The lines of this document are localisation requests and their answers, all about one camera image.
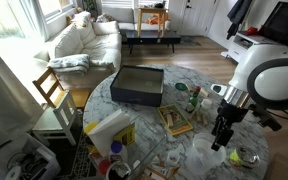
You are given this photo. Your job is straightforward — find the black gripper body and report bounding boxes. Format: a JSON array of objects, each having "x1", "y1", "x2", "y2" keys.
[{"x1": 211, "y1": 100, "x2": 248, "y2": 146}]

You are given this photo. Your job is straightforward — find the clear plastic cup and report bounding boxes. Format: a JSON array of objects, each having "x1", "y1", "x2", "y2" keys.
[{"x1": 185, "y1": 133, "x2": 226, "y2": 175}]

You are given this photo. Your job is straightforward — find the white pill bottle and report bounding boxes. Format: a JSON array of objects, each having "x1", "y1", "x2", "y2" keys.
[{"x1": 199, "y1": 99, "x2": 212, "y2": 113}]

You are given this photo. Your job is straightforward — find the metal bowl green rim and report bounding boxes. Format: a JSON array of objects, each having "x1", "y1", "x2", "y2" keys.
[{"x1": 229, "y1": 146, "x2": 260, "y2": 169}]

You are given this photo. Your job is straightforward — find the wooden block pile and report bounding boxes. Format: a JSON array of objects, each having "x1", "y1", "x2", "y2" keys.
[{"x1": 193, "y1": 112, "x2": 208, "y2": 126}]

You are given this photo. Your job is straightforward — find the green glass bottle red cap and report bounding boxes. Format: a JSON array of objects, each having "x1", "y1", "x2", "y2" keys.
[{"x1": 186, "y1": 86, "x2": 201, "y2": 113}]

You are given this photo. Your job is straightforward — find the yellow picture book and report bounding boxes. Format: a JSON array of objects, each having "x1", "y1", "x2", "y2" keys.
[{"x1": 157, "y1": 104, "x2": 193, "y2": 136}]

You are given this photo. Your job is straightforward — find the green round lid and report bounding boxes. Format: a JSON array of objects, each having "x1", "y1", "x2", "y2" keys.
[{"x1": 175, "y1": 83, "x2": 188, "y2": 91}]

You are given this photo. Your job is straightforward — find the white tv console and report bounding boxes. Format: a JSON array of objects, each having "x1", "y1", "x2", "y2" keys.
[{"x1": 222, "y1": 31, "x2": 275, "y2": 63}]

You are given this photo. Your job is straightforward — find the yellow box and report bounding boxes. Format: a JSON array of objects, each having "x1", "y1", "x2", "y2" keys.
[{"x1": 113, "y1": 123, "x2": 135, "y2": 146}]

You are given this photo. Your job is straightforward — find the black coffee table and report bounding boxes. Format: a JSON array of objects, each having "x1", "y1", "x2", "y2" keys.
[{"x1": 126, "y1": 30, "x2": 181, "y2": 50}]

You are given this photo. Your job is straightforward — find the dark blue cardboard box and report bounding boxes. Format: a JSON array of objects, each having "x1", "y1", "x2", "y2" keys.
[{"x1": 110, "y1": 65, "x2": 164, "y2": 107}]

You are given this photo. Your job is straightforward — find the white mug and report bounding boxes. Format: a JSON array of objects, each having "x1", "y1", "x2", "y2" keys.
[{"x1": 105, "y1": 161, "x2": 132, "y2": 180}]

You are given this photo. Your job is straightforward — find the white bottle blue cap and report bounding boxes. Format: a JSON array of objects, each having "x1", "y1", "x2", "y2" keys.
[{"x1": 109, "y1": 141, "x2": 128, "y2": 162}]

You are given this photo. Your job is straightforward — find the black television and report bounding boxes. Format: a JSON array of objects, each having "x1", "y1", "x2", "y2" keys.
[{"x1": 260, "y1": 1, "x2": 288, "y2": 46}]

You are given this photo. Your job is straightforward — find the hanging dark jacket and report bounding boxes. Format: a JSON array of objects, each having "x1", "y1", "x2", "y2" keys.
[{"x1": 226, "y1": 0, "x2": 252, "y2": 40}]

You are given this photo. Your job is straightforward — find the red round lid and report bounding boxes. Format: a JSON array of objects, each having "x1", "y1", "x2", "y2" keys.
[{"x1": 98, "y1": 160, "x2": 111, "y2": 175}]

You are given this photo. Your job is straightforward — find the wooden side table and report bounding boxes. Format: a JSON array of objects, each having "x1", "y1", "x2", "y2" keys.
[{"x1": 137, "y1": 7, "x2": 167, "y2": 37}]

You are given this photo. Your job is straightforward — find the white sectional sofa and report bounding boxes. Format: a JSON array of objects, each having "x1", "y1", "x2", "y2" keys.
[{"x1": 33, "y1": 6, "x2": 172, "y2": 88}]

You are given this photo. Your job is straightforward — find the white small chair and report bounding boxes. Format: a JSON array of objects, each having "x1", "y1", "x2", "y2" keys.
[{"x1": 32, "y1": 91, "x2": 78, "y2": 146}]

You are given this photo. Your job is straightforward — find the grey folded blanket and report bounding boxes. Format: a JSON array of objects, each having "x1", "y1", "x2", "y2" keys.
[{"x1": 48, "y1": 54, "x2": 90, "y2": 74}]

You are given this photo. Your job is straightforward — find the wooden chair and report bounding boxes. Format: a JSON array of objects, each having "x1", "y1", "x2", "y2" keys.
[{"x1": 33, "y1": 68, "x2": 91, "y2": 110}]

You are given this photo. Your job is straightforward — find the white storage bin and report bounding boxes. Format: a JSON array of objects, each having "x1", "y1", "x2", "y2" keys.
[{"x1": 0, "y1": 134, "x2": 61, "y2": 180}]

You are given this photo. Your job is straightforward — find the clear wire dish rack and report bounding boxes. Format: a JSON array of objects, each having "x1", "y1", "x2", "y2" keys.
[{"x1": 87, "y1": 114, "x2": 168, "y2": 180}]

